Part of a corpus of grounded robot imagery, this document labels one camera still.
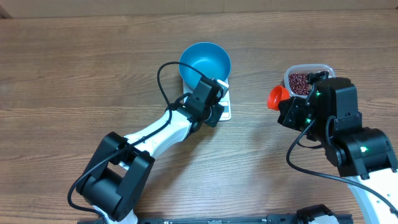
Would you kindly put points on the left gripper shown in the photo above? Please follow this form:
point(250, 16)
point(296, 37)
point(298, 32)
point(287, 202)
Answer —
point(218, 112)

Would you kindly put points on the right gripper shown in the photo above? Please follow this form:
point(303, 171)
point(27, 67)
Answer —
point(293, 113)

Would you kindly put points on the red scoop blue handle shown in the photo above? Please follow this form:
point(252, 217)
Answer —
point(277, 94)

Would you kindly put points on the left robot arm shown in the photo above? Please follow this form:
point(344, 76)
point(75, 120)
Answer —
point(115, 176)

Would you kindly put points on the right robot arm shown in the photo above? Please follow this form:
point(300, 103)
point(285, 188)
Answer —
point(364, 156)

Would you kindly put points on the white digital kitchen scale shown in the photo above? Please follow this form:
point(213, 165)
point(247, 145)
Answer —
point(226, 102)

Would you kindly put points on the blue bowl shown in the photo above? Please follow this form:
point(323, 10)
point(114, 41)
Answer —
point(208, 58)

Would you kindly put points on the red beans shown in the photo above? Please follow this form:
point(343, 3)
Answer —
point(298, 83)

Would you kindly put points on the clear plastic container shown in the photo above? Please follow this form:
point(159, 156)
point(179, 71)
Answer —
point(306, 68)

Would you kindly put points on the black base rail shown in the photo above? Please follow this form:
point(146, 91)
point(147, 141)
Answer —
point(315, 214)

